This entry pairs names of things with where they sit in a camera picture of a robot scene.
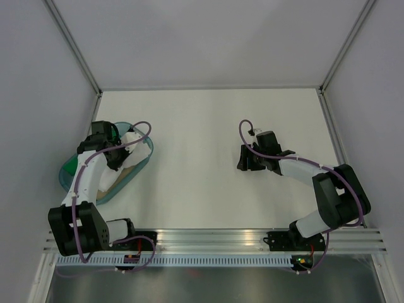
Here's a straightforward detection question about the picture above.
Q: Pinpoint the white slotted cable duct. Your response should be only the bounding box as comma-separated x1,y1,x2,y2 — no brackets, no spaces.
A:
55,254,297,268

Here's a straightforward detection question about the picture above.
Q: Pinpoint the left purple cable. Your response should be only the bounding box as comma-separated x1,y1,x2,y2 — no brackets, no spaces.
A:
56,121,157,278

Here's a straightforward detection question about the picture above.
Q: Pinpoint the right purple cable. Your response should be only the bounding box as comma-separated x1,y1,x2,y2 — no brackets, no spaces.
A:
238,119,364,275

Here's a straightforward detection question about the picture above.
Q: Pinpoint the rolled green t shirt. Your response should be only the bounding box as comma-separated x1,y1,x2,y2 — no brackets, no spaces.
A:
62,124,122,173

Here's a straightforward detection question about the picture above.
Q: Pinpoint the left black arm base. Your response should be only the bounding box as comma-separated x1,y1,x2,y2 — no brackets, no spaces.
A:
110,230,158,253

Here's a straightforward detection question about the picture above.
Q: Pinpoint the left aluminium frame post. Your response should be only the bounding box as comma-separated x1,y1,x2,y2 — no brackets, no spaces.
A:
42,0,102,97

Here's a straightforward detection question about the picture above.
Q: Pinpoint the teal translucent plastic bin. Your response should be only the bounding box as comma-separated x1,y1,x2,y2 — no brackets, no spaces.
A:
59,121,154,206

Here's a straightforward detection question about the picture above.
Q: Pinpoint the aluminium frame post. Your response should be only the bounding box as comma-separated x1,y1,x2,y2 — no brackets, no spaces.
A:
42,0,102,97
318,0,377,95

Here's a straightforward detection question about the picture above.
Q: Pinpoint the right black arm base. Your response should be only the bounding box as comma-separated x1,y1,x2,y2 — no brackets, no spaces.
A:
263,231,326,252

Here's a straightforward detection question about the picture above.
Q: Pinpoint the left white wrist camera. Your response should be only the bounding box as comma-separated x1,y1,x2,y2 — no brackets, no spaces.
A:
121,132,141,150

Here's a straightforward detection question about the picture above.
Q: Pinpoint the right aluminium frame post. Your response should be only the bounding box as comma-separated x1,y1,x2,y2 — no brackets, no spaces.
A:
318,0,377,95

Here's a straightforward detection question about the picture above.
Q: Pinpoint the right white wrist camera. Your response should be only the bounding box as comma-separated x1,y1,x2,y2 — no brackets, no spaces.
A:
248,129,263,136

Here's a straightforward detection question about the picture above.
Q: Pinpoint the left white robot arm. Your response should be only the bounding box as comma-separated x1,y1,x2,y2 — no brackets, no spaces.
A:
48,121,129,263

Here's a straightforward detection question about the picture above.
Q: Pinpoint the rolled beige t shirt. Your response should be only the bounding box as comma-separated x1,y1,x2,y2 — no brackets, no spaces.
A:
96,165,142,206

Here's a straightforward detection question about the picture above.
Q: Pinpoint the purple cable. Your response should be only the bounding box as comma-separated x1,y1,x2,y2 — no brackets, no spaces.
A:
56,121,157,278
238,119,364,275

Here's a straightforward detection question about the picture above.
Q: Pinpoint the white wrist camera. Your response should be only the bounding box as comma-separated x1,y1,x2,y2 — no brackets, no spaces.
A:
248,129,263,136
121,132,141,150

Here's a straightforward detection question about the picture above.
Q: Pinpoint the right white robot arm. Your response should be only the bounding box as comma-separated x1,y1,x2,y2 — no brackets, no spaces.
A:
237,129,371,249

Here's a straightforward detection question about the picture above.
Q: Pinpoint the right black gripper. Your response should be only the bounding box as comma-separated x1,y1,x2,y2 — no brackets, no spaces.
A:
237,144,267,170

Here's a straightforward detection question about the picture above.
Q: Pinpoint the aluminium mounting rail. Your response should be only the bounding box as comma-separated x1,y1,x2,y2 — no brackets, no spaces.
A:
43,227,387,253

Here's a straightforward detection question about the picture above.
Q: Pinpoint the white t shirt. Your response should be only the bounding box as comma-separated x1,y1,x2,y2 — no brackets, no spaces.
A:
103,140,152,172

